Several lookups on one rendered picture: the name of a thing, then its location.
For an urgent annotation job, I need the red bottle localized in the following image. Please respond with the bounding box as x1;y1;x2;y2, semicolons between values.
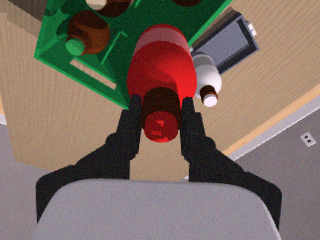
126;24;197;143

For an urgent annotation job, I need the brown bottle with green cap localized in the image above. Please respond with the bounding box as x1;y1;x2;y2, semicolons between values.
66;8;116;56

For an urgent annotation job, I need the green crate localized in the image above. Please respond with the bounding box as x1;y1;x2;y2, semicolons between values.
34;0;232;110

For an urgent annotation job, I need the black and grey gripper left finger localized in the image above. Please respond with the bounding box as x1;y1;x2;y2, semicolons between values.
36;94;142;224

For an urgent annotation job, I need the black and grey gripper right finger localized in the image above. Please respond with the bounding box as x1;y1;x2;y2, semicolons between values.
180;97;282;232

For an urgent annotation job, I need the dark grey tray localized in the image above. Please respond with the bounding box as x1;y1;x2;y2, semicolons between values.
191;14;259;76

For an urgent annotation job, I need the brown bottle with beige cap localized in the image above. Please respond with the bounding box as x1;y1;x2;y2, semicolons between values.
86;0;134;18

